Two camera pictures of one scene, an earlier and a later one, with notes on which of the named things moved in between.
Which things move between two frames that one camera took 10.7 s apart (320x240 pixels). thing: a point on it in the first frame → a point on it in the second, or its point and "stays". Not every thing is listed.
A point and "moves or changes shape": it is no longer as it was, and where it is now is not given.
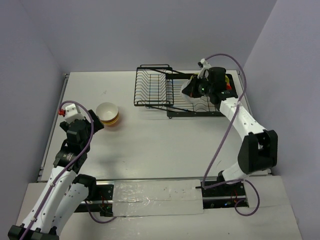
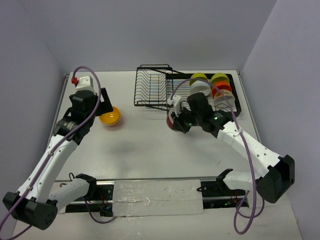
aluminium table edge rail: [44, 159] stays
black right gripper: [191, 89] → [177, 121]
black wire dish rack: [159, 87] stays
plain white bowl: [189, 99] moves or changes shape
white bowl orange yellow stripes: [107, 113] → [170, 119]
